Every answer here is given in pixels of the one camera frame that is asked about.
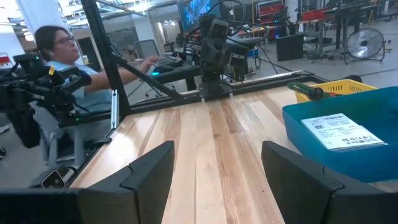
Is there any yellow plastic bin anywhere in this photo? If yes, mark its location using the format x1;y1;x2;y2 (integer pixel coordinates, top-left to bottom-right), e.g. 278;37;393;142
294;78;379;104

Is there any large teal plastic bin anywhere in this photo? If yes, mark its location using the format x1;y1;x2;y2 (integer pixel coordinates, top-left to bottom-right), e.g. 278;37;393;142
282;86;398;184

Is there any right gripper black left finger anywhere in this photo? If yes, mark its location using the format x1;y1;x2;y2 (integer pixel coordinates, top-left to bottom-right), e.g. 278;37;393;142
78;140;176;224

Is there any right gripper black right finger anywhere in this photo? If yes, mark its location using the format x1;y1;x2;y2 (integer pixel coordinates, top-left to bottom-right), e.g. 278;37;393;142
261;140;398;224

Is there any black computer mouse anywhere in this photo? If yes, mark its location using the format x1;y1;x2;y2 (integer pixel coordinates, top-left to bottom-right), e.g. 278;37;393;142
150;64;174;76

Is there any green braided cable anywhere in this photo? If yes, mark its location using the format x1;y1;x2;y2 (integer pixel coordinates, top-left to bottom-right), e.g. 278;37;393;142
286;81;340;101

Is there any person's forearm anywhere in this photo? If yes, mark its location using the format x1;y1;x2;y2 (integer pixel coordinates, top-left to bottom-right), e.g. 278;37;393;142
90;63;146;94

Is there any computer monitor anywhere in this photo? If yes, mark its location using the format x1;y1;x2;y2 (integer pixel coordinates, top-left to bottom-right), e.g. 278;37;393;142
176;0;222;33

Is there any small grey camera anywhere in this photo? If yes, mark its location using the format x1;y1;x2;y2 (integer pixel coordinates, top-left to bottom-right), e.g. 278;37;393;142
40;167;76;189

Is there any person's hand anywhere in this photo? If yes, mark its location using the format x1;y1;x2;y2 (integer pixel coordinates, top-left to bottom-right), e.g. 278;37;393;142
139;55;161;75

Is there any silver frame bracket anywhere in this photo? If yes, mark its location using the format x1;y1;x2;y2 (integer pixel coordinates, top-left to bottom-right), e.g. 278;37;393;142
111;89;120;129

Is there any black aluminium rig frame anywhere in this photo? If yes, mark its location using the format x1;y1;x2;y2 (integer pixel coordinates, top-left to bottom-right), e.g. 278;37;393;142
29;0;327;189

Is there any black keyboard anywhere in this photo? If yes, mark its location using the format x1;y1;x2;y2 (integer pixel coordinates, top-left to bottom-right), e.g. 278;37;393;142
155;55;184;68

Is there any red shelf rack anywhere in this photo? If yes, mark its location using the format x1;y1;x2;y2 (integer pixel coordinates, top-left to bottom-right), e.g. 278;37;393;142
256;1;287;27

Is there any black desk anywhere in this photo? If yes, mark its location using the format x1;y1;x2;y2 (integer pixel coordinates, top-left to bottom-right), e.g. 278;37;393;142
149;63;203;93

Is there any black box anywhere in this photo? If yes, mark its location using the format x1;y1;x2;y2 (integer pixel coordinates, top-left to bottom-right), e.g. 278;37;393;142
275;33;306;62

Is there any small white product box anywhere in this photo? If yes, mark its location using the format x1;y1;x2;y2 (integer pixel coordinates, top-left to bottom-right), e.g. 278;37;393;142
300;113;388;152

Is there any round metal fan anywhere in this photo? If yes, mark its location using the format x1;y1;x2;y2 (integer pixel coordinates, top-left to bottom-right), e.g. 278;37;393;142
343;27;392;65

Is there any black metal workbench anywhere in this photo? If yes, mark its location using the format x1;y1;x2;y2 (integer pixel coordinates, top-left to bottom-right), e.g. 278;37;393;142
295;1;379;60

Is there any person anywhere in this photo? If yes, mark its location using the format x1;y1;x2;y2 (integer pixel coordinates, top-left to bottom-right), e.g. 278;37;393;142
33;25;162;114

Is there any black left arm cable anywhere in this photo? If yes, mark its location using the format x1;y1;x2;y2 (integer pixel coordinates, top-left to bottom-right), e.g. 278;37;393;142
214;0;271;43

